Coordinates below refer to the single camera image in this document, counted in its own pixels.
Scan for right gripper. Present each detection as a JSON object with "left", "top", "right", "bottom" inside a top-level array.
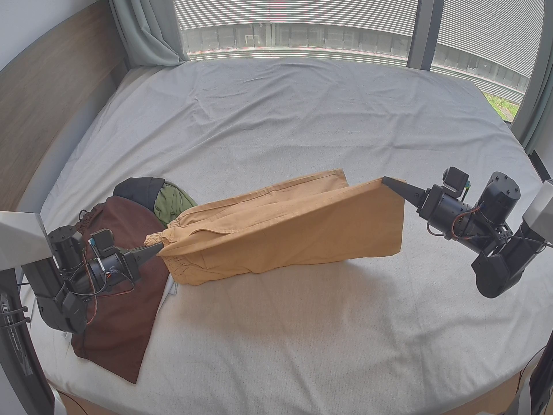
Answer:
[{"left": 416, "top": 186, "right": 477, "bottom": 243}]

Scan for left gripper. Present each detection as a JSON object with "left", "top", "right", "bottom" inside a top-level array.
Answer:
[{"left": 88, "top": 248, "right": 144, "bottom": 285}]

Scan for tan shorts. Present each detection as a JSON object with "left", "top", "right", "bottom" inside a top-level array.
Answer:
[{"left": 145, "top": 168, "right": 406, "bottom": 286}]

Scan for bed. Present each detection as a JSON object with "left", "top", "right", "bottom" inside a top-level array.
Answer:
[{"left": 0, "top": 0, "right": 553, "bottom": 415}]

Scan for white garment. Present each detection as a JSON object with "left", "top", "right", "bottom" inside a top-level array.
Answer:
[{"left": 60, "top": 277, "right": 180, "bottom": 351}]

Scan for brown shorts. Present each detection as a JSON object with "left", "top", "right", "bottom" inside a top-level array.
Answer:
[{"left": 71, "top": 195, "right": 173, "bottom": 384}]

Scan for green garment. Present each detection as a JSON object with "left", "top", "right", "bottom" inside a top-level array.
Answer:
[{"left": 153, "top": 182, "right": 198, "bottom": 228}]

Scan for black garment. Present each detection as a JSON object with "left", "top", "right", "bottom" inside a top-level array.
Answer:
[{"left": 114, "top": 176, "right": 167, "bottom": 211}]

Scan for blue-green curtain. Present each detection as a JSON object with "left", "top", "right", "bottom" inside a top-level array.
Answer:
[
  {"left": 511, "top": 0, "right": 553, "bottom": 155},
  {"left": 104, "top": 0, "right": 191, "bottom": 69}
]

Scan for window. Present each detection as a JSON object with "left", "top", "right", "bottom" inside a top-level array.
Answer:
[{"left": 166, "top": 0, "right": 553, "bottom": 124}]

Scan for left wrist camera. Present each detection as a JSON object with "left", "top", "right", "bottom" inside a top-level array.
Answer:
[{"left": 90, "top": 229, "right": 116, "bottom": 258}]

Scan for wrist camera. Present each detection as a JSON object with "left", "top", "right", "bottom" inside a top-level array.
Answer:
[
  {"left": 441, "top": 167, "right": 471, "bottom": 198},
  {"left": 90, "top": 229, "right": 116, "bottom": 258}
]

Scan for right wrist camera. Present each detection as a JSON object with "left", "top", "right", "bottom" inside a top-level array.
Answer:
[{"left": 441, "top": 167, "right": 471, "bottom": 198}]

